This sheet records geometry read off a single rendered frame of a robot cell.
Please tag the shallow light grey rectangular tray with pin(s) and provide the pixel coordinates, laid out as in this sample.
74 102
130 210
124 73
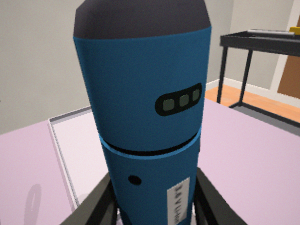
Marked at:
80 151

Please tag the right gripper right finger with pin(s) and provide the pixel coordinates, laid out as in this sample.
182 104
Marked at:
209 202

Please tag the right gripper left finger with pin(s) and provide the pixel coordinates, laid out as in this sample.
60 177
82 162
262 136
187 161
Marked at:
101 201

